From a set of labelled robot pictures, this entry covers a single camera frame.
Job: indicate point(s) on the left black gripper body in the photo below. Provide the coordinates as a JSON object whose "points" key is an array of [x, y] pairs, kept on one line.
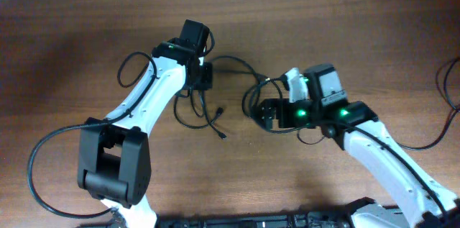
{"points": [[205, 78]]}

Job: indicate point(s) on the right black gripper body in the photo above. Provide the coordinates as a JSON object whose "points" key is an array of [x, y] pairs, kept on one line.
{"points": [[298, 113]]}

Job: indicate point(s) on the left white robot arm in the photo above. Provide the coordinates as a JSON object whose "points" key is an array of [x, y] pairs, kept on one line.
{"points": [[114, 163]]}

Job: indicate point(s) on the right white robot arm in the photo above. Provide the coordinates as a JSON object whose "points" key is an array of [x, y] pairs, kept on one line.
{"points": [[317, 99]]}

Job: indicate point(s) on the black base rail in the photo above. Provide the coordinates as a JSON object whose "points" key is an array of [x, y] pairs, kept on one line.
{"points": [[316, 219]]}

